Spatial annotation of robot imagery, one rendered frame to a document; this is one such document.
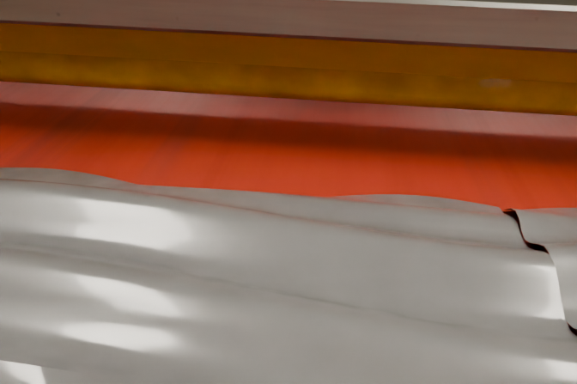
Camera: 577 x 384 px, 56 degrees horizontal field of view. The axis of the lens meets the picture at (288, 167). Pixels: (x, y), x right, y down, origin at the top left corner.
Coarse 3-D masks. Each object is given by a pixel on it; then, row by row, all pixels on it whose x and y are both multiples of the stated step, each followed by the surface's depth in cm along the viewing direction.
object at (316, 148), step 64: (0, 128) 15; (64, 128) 15; (128, 128) 15; (192, 128) 15; (256, 128) 16; (320, 128) 16; (384, 128) 16; (448, 128) 16; (320, 192) 12; (384, 192) 12; (448, 192) 13
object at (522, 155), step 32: (480, 128) 16; (512, 128) 16; (544, 128) 16; (576, 128) 16; (480, 160) 14; (512, 160) 14; (544, 160) 14; (576, 160) 14; (512, 192) 13; (544, 192) 13; (576, 192) 13
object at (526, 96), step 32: (0, 64) 16; (32, 64) 16; (64, 64) 16; (96, 64) 16; (128, 64) 16; (160, 64) 16; (192, 64) 16; (224, 64) 16; (256, 96) 16; (288, 96) 16; (320, 96) 16; (352, 96) 16; (384, 96) 16; (416, 96) 16; (448, 96) 15; (480, 96) 15; (512, 96) 15; (544, 96) 15; (576, 96) 15
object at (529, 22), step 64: (0, 0) 13; (64, 0) 13; (128, 0) 13; (192, 0) 13; (256, 0) 12; (320, 0) 12; (384, 0) 12; (448, 0) 12; (512, 0) 12; (576, 0) 13
